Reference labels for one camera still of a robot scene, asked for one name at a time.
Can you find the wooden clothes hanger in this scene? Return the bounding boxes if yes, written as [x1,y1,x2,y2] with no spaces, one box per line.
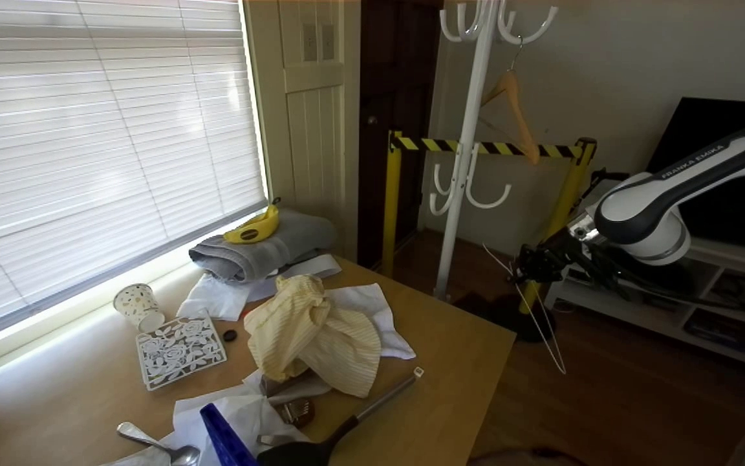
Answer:
[482,73,542,166]

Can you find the white wrinkled cloth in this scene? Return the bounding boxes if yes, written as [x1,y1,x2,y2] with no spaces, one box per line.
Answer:
[103,369,333,466]

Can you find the black pan with handle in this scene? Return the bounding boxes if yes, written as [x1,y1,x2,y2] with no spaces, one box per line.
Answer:
[253,364,427,466]

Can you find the dark wooden door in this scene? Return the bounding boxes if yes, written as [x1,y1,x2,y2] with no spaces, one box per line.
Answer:
[357,0,445,268]

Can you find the white coat rack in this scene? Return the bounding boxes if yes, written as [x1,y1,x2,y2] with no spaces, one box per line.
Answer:
[427,0,562,299]

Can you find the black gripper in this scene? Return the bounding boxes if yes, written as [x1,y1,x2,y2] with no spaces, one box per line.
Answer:
[511,232,599,290]

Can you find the white television stand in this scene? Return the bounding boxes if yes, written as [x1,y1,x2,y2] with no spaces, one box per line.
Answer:
[549,235,745,378]

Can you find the metal spoon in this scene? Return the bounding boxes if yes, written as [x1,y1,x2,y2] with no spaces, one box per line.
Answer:
[114,418,201,466]

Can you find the pale yellow cloth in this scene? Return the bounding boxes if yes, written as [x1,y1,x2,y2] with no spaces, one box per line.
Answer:
[241,271,385,400]

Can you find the light wooden table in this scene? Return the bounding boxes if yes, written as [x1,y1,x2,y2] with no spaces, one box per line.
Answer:
[0,255,519,466]

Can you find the square patterned plate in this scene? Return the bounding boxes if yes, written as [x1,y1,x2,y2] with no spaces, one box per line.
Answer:
[132,312,229,393]

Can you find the white crumpled cloth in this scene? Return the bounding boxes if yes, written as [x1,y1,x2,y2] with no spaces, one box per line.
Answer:
[323,281,418,361]

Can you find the white metal wire hanger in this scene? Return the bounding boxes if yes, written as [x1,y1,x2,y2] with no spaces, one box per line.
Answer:
[482,242,570,378]

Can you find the white window blinds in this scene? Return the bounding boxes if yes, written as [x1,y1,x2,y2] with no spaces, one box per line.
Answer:
[0,0,268,338]

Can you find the white flat cloth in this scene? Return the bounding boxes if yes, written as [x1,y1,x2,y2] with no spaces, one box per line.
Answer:
[173,250,343,323]

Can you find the yellow banana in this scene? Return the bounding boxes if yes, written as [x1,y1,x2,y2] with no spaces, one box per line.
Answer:
[223,201,284,249]

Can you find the patterned white cup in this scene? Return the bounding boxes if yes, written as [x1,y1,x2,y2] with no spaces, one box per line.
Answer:
[110,281,167,334]

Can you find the black television screen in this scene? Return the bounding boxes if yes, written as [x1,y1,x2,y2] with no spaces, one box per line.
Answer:
[643,95,745,255]

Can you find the cream panelled door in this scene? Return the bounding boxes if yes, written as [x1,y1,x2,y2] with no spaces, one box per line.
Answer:
[245,0,361,261]

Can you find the brown round disc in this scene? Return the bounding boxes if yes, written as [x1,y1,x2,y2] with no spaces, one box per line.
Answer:
[277,395,317,430]

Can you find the grey folded towel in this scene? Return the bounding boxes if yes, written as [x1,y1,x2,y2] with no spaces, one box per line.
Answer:
[187,206,342,284]

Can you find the blue grid game board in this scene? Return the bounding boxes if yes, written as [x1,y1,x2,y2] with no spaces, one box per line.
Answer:
[197,400,262,466]

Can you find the yellow black striped barrier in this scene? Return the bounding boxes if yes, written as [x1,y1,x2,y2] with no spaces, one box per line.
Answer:
[378,127,599,317]

